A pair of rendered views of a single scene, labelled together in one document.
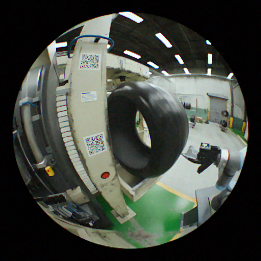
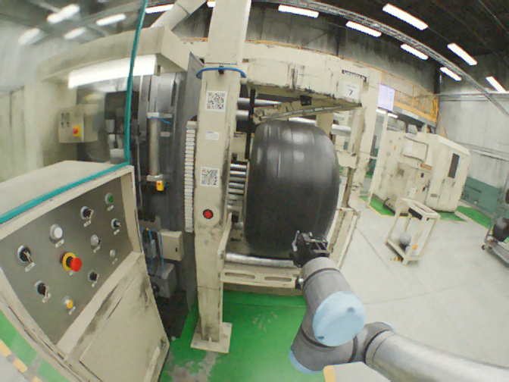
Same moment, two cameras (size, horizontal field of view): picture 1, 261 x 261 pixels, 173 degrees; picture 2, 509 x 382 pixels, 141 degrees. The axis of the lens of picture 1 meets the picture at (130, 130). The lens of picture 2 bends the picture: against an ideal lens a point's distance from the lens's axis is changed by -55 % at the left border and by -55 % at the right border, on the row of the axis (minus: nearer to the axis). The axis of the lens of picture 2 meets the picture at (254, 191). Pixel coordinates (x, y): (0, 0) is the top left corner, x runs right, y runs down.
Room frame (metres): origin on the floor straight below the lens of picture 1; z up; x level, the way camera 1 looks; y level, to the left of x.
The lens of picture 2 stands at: (-0.23, -0.48, 1.43)
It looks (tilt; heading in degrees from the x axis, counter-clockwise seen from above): 18 degrees down; 38
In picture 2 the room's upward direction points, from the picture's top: 7 degrees clockwise
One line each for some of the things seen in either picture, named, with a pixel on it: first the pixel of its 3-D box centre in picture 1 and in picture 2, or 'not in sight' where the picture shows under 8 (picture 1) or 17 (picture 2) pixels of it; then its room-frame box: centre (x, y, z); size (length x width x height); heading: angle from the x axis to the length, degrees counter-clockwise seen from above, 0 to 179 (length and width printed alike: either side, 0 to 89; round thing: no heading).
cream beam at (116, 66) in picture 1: (120, 69); (303, 83); (0.76, 0.07, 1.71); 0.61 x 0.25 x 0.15; 129
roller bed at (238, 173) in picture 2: not in sight; (230, 185); (0.61, 0.39, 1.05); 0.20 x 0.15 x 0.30; 129
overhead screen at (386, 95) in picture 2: not in sight; (382, 96); (4.49, 0.04, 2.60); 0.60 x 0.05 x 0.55; 130
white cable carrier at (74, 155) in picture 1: (75, 154); (191, 180); (0.20, 0.21, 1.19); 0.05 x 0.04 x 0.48; 39
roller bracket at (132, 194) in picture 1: (115, 177); (226, 238); (0.34, 0.11, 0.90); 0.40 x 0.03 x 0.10; 39
